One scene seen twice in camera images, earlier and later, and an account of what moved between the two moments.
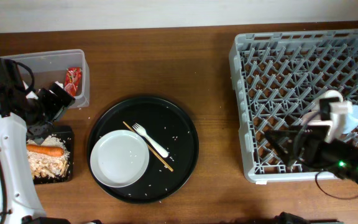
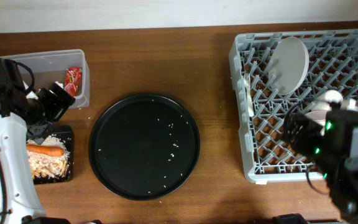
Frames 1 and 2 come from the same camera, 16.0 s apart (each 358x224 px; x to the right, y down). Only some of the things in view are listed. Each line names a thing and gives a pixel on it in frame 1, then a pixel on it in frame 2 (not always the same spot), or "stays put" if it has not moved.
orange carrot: (46, 150) stays put
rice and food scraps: (48, 166) stays put
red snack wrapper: (73, 80) stays put
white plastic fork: (142, 131) -> (247, 81)
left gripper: (36, 132) stays put
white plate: (119, 158) -> (288, 65)
